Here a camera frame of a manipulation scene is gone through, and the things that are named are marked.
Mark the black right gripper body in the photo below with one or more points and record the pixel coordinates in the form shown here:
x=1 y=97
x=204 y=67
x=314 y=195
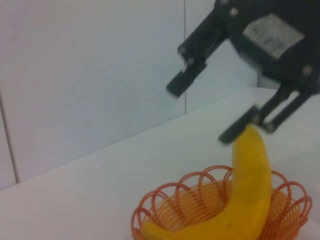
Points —
x=287 y=65

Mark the yellow banana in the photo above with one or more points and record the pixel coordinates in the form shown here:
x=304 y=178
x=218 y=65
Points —
x=250 y=175

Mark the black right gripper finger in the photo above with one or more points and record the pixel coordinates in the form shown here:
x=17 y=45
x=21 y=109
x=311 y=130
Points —
x=280 y=107
x=192 y=72

